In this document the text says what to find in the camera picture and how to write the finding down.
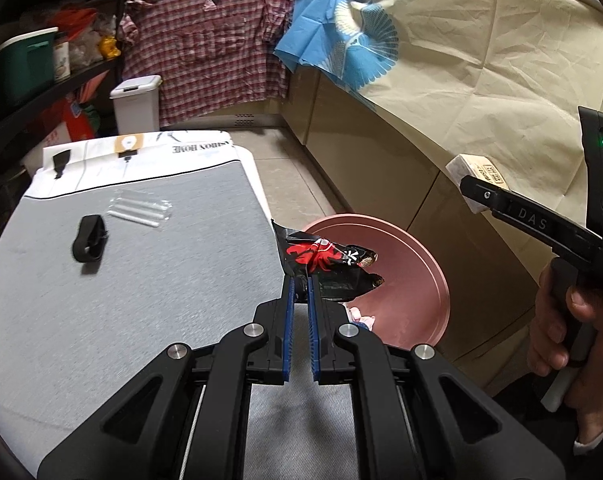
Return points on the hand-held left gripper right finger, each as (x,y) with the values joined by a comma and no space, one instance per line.
(314,332)

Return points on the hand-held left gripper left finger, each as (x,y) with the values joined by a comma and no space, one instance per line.
(287,332)

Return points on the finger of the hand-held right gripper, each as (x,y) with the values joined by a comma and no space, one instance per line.
(521,210)

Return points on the black red snack wrapper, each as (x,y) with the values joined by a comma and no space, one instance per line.
(331,255)

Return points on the pink plastic basin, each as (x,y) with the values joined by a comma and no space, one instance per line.
(411,285)

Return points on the grey white printed tablecloth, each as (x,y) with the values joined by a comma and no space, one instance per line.
(156,285)

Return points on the cream blue fan-print cloth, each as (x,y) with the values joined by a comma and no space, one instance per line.
(481,60)

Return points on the clear plastic packaging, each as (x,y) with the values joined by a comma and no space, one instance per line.
(141,209)

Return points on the white lidded bin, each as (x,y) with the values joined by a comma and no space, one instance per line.
(136,110)

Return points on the red plaid shirt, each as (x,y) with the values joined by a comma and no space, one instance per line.
(206,60)

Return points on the red printed bag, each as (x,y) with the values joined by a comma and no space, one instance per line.
(76,120)

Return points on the small yellow figurine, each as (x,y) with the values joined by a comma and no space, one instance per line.
(109,47)

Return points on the labelled tin can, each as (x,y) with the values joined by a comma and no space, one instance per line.
(62,62)

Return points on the green storage box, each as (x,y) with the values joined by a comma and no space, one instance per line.
(21,70)

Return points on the orange plastic bags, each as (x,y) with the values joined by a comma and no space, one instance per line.
(79,20)

